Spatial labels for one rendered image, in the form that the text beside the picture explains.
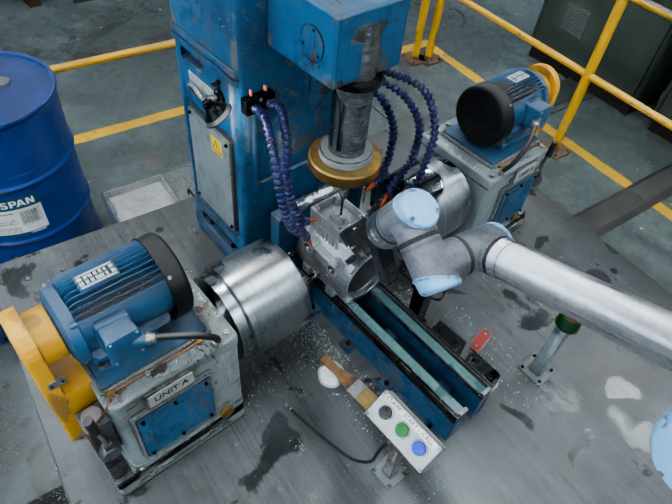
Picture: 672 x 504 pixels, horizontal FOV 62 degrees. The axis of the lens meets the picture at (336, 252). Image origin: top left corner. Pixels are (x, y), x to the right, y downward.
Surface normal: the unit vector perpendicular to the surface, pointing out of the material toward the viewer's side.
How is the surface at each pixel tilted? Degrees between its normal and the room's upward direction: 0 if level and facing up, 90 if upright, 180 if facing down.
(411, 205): 25
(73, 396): 90
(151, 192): 0
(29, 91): 0
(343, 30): 90
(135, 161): 0
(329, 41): 90
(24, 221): 91
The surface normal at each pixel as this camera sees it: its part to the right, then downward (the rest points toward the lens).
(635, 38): -0.83, 0.36
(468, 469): 0.08, -0.67
